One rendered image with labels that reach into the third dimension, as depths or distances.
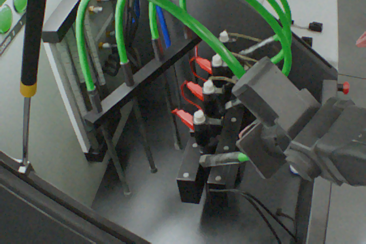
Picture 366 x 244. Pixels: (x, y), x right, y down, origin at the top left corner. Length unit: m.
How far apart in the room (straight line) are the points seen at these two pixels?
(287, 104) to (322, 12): 0.90
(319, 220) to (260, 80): 0.49
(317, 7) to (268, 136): 0.85
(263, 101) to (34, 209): 0.32
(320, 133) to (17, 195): 0.38
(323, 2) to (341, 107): 0.99
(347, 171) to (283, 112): 0.12
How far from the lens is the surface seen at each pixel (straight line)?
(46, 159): 1.00
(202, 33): 0.67
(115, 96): 1.03
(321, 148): 0.48
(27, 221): 0.71
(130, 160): 1.28
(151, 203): 1.18
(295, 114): 0.55
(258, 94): 0.54
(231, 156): 0.81
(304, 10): 1.43
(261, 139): 0.67
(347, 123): 0.48
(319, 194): 1.02
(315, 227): 0.97
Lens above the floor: 1.77
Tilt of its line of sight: 43 degrees down
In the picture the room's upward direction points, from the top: 11 degrees counter-clockwise
